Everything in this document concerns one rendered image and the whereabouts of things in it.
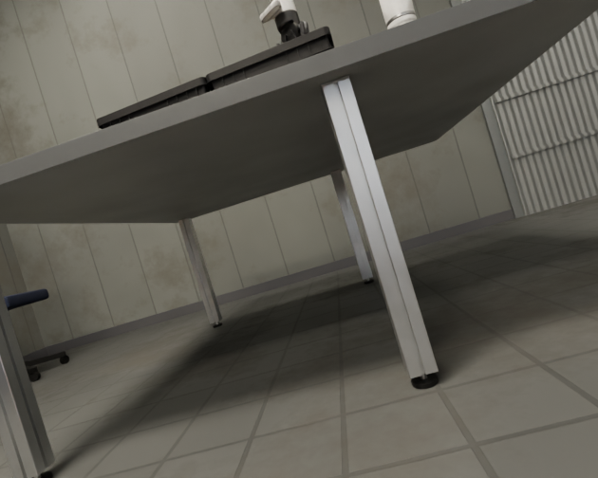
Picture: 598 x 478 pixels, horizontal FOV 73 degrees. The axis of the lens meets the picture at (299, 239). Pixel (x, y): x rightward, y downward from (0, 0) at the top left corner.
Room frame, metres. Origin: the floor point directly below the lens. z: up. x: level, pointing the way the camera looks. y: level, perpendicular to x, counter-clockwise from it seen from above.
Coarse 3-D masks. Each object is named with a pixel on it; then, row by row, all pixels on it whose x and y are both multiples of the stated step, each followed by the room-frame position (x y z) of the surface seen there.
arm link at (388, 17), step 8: (384, 0) 1.26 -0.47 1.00; (392, 0) 1.25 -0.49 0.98; (400, 0) 1.24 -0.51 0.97; (408, 0) 1.24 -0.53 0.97; (384, 8) 1.26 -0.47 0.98; (392, 8) 1.25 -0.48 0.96; (400, 8) 1.24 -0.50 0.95; (408, 8) 1.24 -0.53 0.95; (384, 16) 1.28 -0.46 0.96; (392, 16) 1.26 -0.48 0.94; (400, 16) 1.25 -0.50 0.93
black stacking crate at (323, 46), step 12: (324, 36) 1.18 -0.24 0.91; (300, 48) 1.19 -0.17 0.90; (312, 48) 1.18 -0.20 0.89; (324, 48) 1.18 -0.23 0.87; (264, 60) 1.21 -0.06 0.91; (276, 60) 1.21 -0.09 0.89; (288, 60) 1.19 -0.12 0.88; (240, 72) 1.23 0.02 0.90; (252, 72) 1.22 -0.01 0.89; (264, 72) 1.22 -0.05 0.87; (216, 84) 1.24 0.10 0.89; (228, 84) 1.24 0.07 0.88
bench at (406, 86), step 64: (512, 0) 0.74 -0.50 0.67; (576, 0) 0.79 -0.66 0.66; (320, 64) 0.77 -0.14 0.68; (384, 64) 0.83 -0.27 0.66; (448, 64) 0.96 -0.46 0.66; (512, 64) 1.14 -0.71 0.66; (128, 128) 0.81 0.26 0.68; (192, 128) 0.85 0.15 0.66; (256, 128) 1.00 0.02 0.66; (320, 128) 1.19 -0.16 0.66; (384, 128) 1.49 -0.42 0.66; (448, 128) 1.97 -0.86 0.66; (0, 192) 0.89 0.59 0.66; (64, 192) 1.04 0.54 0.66; (128, 192) 1.25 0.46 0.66; (192, 192) 1.58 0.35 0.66; (256, 192) 2.15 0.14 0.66; (192, 256) 2.35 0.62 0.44; (384, 256) 0.82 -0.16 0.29; (0, 320) 0.94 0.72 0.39; (0, 384) 0.91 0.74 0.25
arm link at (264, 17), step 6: (276, 0) 1.20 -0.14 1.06; (282, 0) 1.24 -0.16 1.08; (288, 0) 1.24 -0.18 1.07; (270, 6) 1.22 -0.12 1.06; (276, 6) 1.20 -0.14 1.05; (282, 6) 1.24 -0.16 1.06; (288, 6) 1.24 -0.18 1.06; (294, 6) 1.26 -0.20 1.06; (264, 12) 1.24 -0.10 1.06; (270, 12) 1.23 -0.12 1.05; (276, 12) 1.24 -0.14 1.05; (264, 18) 1.25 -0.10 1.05; (270, 18) 1.26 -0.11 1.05
